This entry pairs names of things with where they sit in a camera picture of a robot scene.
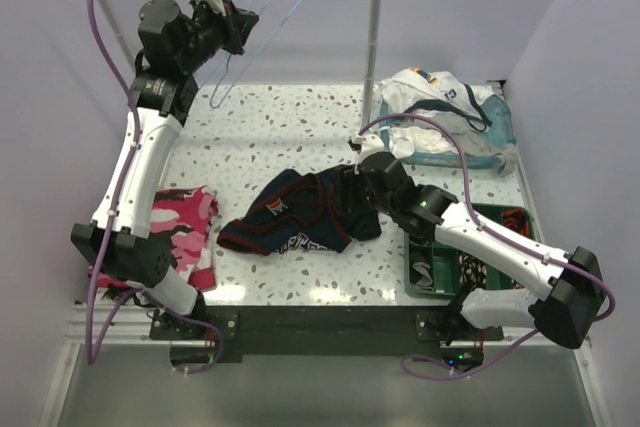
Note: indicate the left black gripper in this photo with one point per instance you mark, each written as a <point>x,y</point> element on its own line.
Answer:
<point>240,22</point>

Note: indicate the navy tank top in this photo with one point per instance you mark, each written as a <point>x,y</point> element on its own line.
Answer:
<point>297,212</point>

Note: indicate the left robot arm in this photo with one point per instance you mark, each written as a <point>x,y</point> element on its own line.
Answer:
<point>160,97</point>

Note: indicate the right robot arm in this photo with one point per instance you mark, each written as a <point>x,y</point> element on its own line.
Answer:
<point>561,292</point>

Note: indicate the grey garment in basket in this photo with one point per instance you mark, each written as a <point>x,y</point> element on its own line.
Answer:
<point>411,136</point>

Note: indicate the white garment in basket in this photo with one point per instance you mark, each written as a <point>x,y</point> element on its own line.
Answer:
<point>410,85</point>

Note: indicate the green compartment tray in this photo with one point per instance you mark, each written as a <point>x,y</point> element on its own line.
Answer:
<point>445,262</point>

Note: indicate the grey white rolled tie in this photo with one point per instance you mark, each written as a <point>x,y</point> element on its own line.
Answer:
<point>424,274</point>

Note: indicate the black white spotted rolled tie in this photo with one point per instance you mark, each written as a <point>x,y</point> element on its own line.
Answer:
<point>473,272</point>

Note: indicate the orange navy striped rolled tie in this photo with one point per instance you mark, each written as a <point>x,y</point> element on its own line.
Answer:
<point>517,220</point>

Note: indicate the pink camouflage folded garment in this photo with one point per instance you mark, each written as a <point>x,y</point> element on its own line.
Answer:
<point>178,239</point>

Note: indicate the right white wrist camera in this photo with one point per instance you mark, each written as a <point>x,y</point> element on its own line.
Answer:
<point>366,145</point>

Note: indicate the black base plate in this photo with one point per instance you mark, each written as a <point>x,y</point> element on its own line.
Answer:
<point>339,330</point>

